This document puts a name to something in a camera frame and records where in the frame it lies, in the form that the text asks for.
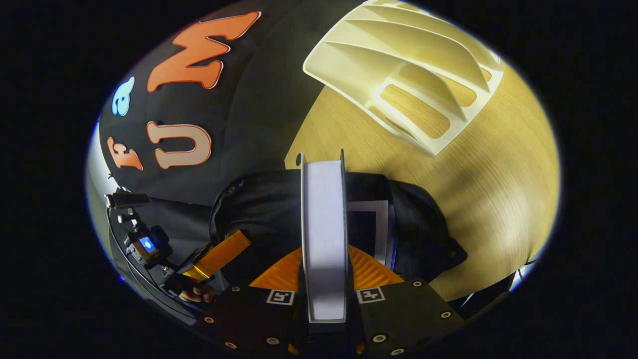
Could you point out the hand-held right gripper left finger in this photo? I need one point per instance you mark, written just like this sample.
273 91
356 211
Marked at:
249 314

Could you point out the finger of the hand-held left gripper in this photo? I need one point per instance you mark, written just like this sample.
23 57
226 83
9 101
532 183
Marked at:
219 257

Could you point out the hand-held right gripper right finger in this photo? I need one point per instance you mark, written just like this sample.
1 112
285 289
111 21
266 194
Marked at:
398 314

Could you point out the black schoolbag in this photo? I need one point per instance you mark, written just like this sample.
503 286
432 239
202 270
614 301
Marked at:
264 209

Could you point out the blue cover book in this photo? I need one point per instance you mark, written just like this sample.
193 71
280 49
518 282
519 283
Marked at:
381 234

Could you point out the black spine book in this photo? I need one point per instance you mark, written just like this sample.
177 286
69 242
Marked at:
324 239

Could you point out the white bookshelf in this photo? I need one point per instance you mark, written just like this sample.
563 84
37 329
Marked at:
398 45

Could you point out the black backdrop cloth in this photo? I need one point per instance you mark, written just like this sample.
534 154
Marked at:
259 99

